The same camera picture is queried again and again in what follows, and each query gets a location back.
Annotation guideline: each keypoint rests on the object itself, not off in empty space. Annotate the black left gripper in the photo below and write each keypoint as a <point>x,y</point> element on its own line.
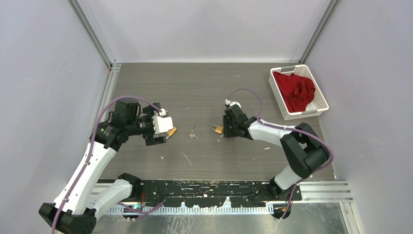
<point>148,112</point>

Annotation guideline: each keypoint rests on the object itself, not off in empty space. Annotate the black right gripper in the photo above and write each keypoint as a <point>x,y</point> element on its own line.
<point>227,132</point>

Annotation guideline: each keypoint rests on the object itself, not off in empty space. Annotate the large brass padlock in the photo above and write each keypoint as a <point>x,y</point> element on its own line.
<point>171,131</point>

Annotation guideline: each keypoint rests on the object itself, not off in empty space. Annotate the silver key bunch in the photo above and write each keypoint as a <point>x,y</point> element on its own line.
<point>192,134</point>

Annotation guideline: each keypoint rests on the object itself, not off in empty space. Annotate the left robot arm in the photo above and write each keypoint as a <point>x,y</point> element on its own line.
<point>75,210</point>

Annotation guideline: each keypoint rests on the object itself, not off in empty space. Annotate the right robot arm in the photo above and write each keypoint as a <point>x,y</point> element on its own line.
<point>304,150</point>

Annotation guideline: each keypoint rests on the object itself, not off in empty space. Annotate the small brass padlock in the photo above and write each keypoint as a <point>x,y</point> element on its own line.
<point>217,128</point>

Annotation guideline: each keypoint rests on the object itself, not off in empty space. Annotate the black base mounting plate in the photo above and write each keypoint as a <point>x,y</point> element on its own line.
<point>206,194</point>

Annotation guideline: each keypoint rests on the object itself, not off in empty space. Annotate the red cloth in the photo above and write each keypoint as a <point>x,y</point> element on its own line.
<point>297,91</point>

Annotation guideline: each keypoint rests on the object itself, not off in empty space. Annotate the white perforated plastic basket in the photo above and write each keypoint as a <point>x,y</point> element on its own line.
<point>314,108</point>

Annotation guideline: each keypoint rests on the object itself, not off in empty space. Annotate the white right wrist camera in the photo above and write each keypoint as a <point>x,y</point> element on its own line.
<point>232,103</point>

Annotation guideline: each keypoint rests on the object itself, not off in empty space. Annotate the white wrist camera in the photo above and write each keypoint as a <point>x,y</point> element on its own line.
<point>162,122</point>
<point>232,103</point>

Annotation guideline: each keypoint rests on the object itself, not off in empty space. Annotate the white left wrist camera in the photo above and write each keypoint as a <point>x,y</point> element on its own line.
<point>162,122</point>

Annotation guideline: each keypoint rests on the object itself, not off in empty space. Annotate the aluminium front rail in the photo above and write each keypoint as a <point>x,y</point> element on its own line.
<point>306,192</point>

